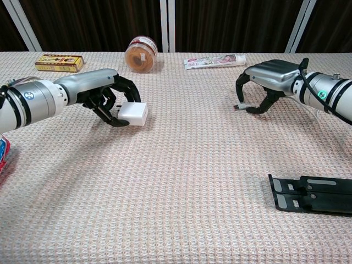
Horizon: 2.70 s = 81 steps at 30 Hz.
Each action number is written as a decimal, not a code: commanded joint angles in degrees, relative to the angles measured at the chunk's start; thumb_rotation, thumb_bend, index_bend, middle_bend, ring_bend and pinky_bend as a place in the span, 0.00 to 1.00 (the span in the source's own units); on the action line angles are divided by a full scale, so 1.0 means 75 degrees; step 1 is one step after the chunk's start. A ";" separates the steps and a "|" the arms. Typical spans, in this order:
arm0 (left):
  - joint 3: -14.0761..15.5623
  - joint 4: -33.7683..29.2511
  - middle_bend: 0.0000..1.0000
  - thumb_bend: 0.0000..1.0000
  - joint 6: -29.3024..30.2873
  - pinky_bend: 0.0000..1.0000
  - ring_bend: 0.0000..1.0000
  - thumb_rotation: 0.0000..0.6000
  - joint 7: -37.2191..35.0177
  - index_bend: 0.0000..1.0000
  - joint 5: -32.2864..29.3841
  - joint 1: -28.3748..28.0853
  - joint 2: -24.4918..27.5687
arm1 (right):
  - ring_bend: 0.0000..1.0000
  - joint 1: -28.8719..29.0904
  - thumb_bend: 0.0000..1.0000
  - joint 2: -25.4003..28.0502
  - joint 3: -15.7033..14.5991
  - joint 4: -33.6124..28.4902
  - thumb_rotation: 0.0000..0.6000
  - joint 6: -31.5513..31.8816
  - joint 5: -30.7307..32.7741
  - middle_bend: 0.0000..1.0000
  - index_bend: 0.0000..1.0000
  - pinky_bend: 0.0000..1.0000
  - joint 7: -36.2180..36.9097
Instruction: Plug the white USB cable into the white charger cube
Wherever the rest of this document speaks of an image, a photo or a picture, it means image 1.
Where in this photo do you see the yellow printed carton box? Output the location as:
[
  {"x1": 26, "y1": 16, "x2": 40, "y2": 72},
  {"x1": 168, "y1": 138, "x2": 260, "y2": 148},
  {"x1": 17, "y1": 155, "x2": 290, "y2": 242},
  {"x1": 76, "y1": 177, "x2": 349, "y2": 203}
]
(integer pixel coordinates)
[{"x1": 35, "y1": 54, "x2": 84, "y2": 73}]

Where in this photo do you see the white slanted frame post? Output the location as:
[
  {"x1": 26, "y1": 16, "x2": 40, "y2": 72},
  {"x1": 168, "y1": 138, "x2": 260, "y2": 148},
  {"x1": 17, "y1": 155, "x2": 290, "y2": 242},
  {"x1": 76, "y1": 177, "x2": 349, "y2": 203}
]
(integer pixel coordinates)
[
  {"x1": 0, "y1": 0, "x2": 43, "y2": 52},
  {"x1": 284, "y1": 0, "x2": 317, "y2": 54}
]

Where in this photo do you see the clear jar with red lid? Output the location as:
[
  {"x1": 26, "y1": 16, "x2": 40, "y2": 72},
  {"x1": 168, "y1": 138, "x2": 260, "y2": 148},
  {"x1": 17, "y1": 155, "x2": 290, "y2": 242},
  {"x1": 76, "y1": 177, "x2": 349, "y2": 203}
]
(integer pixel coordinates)
[{"x1": 124, "y1": 35, "x2": 158, "y2": 74}]

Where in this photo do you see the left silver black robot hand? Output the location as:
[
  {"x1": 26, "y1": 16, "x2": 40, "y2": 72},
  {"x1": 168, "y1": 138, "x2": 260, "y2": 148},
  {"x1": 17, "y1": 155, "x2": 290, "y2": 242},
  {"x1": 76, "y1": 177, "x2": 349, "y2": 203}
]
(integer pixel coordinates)
[{"x1": 54, "y1": 68, "x2": 141, "y2": 128}]

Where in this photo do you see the black folding stand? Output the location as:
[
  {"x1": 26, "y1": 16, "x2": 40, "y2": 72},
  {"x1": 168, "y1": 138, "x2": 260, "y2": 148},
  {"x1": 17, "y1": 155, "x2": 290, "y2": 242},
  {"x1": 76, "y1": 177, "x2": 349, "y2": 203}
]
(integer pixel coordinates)
[{"x1": 268, "y1": 174, "x2": 352, "y2": 215}]

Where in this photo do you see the white charger block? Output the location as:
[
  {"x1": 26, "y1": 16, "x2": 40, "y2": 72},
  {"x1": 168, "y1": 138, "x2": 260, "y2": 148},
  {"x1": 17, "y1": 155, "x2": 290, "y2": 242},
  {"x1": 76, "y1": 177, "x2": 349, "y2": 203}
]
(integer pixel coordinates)
[{"x1": 117, "y1": 102, "x2": 149, "y2": 127}]

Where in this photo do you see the white printed toothpaste tube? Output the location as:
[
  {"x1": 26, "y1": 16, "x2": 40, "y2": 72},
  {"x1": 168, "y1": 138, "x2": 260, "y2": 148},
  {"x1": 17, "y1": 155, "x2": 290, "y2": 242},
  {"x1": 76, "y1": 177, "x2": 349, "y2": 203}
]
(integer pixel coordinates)
[{"x1": 183, "y1": 53, "x2": 246, "y2": 70}]

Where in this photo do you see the red blue snack bag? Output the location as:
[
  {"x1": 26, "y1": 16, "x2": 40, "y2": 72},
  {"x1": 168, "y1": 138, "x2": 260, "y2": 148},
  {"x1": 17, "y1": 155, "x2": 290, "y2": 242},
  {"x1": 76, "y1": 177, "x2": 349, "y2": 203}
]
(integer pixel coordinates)
[{"x1": 0, "y1": 134, "x2": 11, "y2": 177}]

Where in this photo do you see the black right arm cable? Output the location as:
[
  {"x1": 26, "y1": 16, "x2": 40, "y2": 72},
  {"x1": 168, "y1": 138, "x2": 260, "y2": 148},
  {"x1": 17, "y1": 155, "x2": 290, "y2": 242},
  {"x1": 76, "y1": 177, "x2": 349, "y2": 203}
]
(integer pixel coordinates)
[{"x1": 299, "y1": 57, "x2": 352, "y2": 122}]

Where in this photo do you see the beige waffle tablecloth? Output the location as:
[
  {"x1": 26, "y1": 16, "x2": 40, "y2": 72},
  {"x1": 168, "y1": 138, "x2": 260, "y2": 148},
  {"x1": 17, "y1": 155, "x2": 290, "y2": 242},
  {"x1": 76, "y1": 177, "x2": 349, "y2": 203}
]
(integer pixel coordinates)
[{"x1": 0, "y1": 51, "x2": 352, "y2": 264}]

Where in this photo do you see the white upright frame post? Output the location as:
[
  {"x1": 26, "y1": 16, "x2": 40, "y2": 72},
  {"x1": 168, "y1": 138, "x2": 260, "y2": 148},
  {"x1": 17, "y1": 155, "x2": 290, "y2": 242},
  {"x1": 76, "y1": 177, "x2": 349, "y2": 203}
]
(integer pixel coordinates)
[{"x1": 160, "y1": 0, "x2": 176, "y2": 53}]

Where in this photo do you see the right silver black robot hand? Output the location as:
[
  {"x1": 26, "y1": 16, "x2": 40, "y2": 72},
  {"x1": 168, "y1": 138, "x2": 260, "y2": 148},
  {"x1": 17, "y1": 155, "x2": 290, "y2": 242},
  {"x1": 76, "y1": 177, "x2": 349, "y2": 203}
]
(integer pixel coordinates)
[{"x1": 235, "y1": 59, "x2": 309, "y2": 114}]

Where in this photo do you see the black pleated curtain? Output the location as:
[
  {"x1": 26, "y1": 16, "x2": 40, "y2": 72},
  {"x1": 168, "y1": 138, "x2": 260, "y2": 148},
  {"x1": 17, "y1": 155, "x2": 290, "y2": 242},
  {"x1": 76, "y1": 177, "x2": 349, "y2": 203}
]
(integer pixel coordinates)
[{"x1": 0, "y1": 0, "x2": 352, "y2": 54}]

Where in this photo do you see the white USB cable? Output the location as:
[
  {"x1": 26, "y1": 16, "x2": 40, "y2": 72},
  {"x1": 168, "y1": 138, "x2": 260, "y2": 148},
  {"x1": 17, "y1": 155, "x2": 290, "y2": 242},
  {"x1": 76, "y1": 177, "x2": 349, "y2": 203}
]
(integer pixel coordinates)
[{"x1": 233, "y1": 95, "x2": 322, "y2": 128}]

